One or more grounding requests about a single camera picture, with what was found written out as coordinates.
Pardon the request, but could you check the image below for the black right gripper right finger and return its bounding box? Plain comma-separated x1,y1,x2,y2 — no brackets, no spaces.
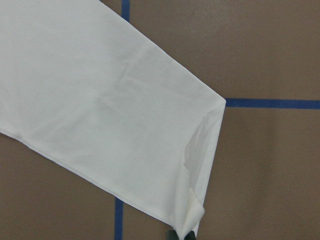
185,231,196,240

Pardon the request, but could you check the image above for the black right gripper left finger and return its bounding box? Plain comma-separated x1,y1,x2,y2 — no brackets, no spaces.
165,229,179,240

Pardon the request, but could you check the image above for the white long-sleeve printed shirt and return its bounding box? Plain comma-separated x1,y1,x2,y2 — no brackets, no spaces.
0,0,226,239

